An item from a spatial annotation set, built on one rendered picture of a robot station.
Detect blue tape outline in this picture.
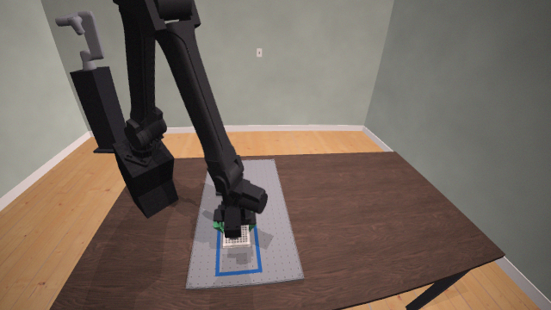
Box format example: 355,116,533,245
215,226,263,276

